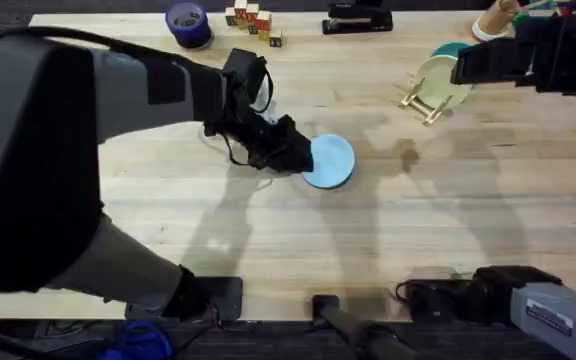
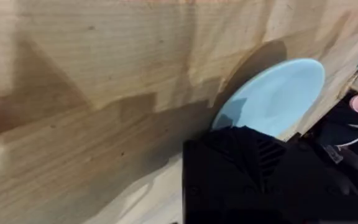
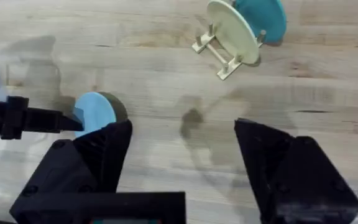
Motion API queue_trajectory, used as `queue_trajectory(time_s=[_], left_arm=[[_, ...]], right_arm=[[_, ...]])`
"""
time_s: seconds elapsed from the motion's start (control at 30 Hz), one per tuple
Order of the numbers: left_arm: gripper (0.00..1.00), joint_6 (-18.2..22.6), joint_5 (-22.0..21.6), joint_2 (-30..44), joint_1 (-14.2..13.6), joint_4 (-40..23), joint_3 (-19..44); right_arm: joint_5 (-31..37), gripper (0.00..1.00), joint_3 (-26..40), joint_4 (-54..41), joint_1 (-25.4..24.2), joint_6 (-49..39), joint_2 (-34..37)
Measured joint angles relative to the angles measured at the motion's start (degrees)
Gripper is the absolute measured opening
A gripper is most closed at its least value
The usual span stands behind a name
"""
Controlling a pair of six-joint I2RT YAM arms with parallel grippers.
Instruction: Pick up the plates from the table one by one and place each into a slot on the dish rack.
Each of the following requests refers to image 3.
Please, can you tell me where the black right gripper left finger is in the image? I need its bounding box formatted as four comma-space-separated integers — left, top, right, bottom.
9, 119, 134, 218

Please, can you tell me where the small wooden peg rack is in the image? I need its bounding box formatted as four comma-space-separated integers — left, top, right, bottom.
191, 23, 267, 81

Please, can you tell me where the cream plate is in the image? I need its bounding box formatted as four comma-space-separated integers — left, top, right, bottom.
206, 0, 260, 65

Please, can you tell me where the light blue plate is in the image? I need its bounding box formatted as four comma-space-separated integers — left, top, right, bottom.
72, 91, 117, 138

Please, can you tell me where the teal plate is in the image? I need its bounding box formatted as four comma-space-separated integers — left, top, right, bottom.
232, 0, 288, 45

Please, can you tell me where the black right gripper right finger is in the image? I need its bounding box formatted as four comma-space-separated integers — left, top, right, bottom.
234, 118, 358, 224

